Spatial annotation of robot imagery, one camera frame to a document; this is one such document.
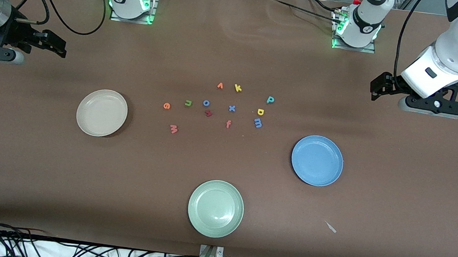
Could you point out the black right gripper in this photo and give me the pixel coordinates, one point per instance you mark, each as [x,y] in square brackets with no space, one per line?
[14,33]

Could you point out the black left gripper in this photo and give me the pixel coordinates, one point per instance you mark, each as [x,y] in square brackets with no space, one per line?
[392,83]

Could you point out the teal foam letter p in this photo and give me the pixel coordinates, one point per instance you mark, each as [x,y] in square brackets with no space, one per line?
[270,100]

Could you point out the orange foam letter e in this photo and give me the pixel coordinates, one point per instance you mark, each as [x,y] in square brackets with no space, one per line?
[166,106]

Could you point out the yellow foam letter d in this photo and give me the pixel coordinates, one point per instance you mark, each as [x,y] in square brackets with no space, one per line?
[258,111]

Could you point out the blue foam letter m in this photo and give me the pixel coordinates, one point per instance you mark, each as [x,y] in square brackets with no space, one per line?
[258,123]

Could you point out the pink foam letter w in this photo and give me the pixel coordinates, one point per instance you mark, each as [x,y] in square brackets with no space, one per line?
[173,129]

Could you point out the green foam letter u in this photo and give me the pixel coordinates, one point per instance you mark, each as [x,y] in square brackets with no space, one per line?
[188,104]

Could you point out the beige plate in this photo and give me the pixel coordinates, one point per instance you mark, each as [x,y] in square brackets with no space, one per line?
[102,113]

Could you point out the blue plate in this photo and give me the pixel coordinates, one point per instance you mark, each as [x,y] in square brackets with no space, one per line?
[317,161]

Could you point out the yellow foam letter k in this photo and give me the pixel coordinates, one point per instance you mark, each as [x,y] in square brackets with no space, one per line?
[237,88]

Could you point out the white tape scrap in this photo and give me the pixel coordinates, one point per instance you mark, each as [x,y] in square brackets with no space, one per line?
[331,227]

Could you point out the blue foam letter x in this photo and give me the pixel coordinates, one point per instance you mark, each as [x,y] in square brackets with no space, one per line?
[232,108]

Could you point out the pink foam letter f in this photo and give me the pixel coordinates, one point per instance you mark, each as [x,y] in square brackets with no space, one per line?
[228,124]

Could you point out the blue foam letter o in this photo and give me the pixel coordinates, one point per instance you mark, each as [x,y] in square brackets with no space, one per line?
[204,103]

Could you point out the orange foam letter v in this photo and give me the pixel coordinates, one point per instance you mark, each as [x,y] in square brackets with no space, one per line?
[220,86]

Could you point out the dark red foam letter h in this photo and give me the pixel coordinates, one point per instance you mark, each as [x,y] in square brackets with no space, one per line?
[208,113]

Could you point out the brown paper table cover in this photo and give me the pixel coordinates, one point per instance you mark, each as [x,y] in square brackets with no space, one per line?
[225,166]

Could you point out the green plate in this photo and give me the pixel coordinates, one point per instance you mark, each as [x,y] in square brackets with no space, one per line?
[215,209]

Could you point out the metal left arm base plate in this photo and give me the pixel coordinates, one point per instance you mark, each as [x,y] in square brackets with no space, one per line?
[365,50]

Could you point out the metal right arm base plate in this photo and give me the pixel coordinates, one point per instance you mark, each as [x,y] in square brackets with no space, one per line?
[117,18]

